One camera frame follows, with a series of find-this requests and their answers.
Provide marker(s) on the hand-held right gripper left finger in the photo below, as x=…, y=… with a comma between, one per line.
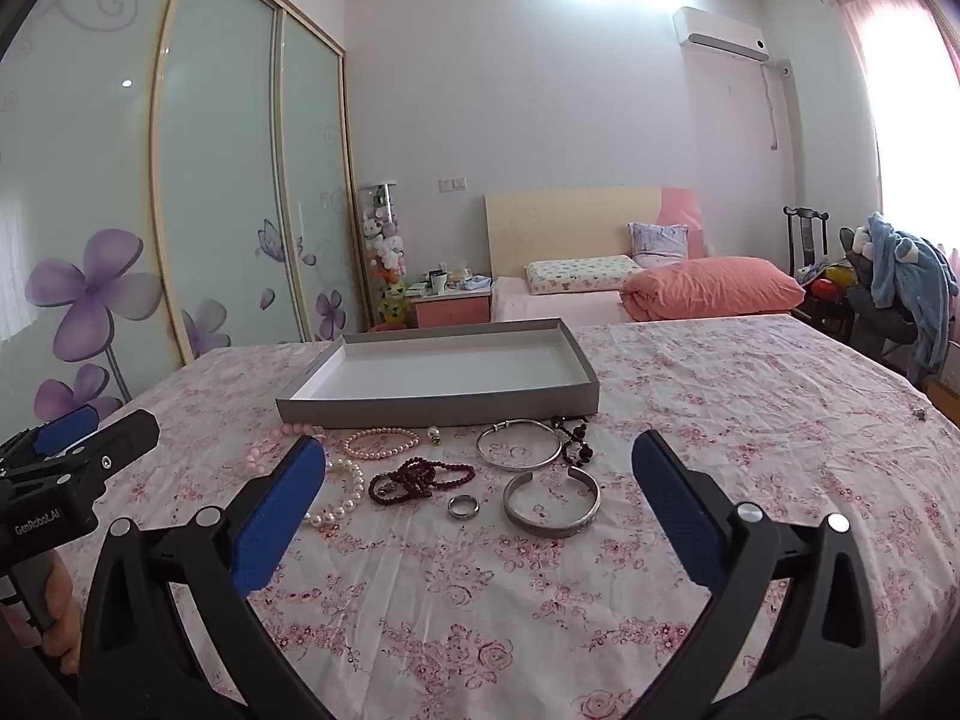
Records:
x=277, y=517

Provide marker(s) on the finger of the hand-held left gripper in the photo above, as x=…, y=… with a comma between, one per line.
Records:
x=120, y=450
x=67, y=429

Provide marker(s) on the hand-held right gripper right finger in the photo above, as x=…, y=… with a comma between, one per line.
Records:
x=675, y=510

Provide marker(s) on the wide silver cuff bangle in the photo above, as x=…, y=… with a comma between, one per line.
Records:
x=551, y=529

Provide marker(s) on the grey shallow cardboard tray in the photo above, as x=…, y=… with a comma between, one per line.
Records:
x=450, y=367

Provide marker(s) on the person's left hand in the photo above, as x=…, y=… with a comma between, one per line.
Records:
x=67, y=615

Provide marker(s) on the thin silver bangle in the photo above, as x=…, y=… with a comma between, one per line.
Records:
x=520, y=468

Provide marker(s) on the pink floral cloth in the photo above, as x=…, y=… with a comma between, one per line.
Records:
x=450, y=615

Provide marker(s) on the orange quilt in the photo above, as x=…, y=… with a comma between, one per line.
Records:
x=712, y=285

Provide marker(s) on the bed with pink sheet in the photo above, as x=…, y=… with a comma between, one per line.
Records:
x=540, y=300

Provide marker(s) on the patterned cream pillow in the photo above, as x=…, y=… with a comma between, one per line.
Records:
x=577, y=274

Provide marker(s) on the lavender pillow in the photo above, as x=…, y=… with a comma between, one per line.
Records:
x=660, y=244

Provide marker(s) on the pink nightstand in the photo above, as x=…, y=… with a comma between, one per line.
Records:
x=450, y=311

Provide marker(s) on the colourful toy pile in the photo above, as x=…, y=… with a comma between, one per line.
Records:
x=829, y=285

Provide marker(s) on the clear tube of plush toys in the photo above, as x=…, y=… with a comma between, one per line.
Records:
x=386, y=255

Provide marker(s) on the grey chair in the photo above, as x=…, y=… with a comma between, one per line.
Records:
x=896, y=330

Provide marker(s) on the mug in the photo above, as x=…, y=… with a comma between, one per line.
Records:
x=439, y=282

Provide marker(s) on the dark wooden chair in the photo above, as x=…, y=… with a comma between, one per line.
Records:
x=806, y=240

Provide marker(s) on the small blue packet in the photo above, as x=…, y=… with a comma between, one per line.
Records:
x=474, y=283

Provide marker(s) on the floral sliding door wardrobe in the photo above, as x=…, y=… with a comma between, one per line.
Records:
x=225, y=165

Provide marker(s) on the blue plush garment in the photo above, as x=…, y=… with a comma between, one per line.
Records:
x=900, y=262

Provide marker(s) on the white air conditioner pipe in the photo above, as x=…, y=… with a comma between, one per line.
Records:
x=774, y=105

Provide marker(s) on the white air conditioner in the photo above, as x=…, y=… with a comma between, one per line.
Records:
x=712, y=26

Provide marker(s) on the pink curtain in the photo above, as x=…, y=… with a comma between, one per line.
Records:
x=862, y=52

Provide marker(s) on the white light switch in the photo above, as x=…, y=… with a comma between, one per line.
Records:
x=453, y=183

